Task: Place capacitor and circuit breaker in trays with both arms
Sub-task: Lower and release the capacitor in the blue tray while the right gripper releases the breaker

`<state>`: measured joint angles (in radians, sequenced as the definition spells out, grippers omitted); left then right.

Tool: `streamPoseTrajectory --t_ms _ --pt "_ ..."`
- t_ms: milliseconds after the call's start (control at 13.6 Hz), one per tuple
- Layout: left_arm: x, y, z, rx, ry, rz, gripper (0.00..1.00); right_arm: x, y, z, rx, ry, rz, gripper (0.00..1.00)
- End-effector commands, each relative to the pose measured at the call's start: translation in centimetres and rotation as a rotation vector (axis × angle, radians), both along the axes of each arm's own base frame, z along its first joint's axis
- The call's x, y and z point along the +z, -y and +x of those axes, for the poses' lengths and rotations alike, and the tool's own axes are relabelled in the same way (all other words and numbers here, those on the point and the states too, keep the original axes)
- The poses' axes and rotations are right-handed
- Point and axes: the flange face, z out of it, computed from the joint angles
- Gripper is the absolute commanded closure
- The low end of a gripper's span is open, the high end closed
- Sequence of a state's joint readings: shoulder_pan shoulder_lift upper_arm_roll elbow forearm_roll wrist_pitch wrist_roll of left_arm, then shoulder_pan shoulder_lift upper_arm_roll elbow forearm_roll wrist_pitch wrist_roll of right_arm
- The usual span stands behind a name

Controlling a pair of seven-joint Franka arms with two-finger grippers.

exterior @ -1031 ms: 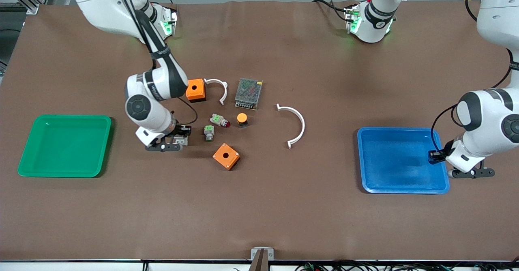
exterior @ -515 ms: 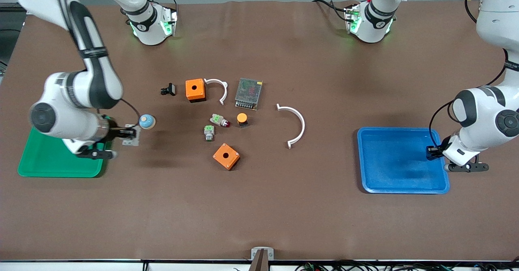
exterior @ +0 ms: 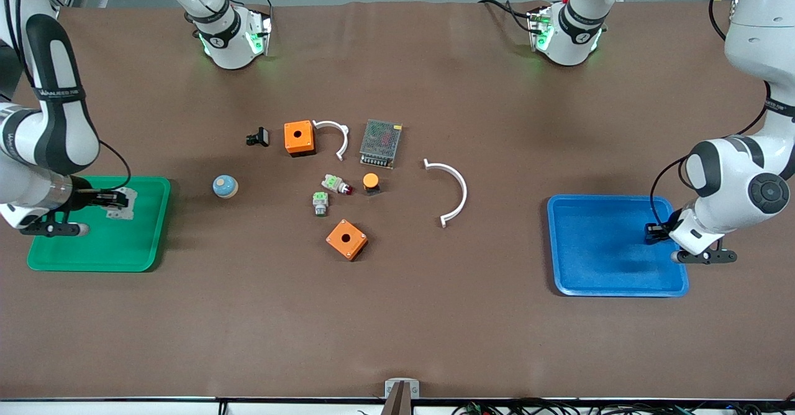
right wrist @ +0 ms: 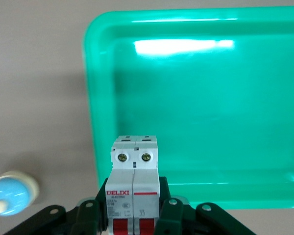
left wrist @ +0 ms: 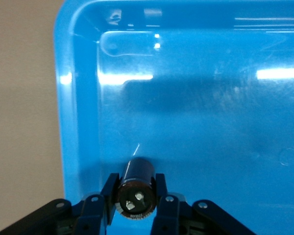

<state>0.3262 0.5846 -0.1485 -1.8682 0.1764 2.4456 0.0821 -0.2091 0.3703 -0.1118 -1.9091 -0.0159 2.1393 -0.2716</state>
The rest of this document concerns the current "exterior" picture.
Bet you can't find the white red circuit breaker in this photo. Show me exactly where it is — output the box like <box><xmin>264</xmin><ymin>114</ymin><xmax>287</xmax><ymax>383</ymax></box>
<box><xmin>106</xmin><ymin>186</ymin><xmax>137</xmax><ymax>221</ymax></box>

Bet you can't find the green plastic tray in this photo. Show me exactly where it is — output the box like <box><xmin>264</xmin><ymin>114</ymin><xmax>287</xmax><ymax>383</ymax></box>
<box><xmin>27</xmin><ymin>176</ymin><xmax>171</xmax><ymax>273</ymax></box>

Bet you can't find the blue plastic tray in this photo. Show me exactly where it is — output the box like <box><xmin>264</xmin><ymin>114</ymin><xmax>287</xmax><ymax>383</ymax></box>
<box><xmin>547</xmin><ymin>195</ymin><xmax>690</xmax><ymax>298</ymax></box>

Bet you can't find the orange button box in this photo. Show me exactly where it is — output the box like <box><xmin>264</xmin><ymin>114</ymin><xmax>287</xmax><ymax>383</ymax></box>
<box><xmin>284</xmin><ymin>121</ymin><xmax>316</xmax><ymax>158</ymax></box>
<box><xmin>325</xmin><ymin>219</ymin><xmax>368</xmax><ymax>262</ymax></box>

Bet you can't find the large white curved clamp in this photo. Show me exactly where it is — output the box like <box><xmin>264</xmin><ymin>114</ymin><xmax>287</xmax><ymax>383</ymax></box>
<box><xmin>423</xmin><ymin>158</ymin><xmax>468</xmax><ymax>229</ymax></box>

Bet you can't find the small white curved clamp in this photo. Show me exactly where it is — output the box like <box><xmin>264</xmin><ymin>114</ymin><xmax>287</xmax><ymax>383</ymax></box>
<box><xmin>312</xmin><ymin>119</ymin><xmax>350</xmax><ymax>162</ymax></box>

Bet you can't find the metal mesh power supply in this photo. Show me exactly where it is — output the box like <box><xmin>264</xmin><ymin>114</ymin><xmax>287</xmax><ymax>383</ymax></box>
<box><xmin>359</xmin><ymin>119</ymin><xmax>403</xmax><ymax>170</ymax></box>

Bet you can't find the brown table mat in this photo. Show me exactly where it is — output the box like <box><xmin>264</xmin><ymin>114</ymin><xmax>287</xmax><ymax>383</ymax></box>
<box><xmin>0</xmin><ymin>0</ymin><xmax>795</xmax><ymax>401</ymax></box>

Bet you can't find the black cable bundle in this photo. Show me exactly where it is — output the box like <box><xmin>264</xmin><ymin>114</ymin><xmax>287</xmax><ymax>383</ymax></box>
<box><xmin>450</xmin><ymin>398</ymin><xmax>795</xmax><ymax>415</ymax></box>

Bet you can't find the green switch with red lamp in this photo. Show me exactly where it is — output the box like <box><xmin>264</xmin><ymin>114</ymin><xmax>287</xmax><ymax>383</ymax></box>
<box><xmin>321</xmin><ymin>174</ymin><xmax>355</xmax><ymax>196</ymax></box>

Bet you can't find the black left base cable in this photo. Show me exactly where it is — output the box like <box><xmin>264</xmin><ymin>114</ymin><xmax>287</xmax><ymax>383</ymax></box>
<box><xmin>477</xmin><ymin>0</ymin><xmax>536</xmax><ymax>34</ymax></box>

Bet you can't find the grey metal table bracket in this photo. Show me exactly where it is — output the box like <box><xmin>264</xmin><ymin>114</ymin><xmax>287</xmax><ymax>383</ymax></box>
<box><xmin>384</xmin><ymin>378</ymin><xmax>420</xmax><ymax>415</ymax></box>

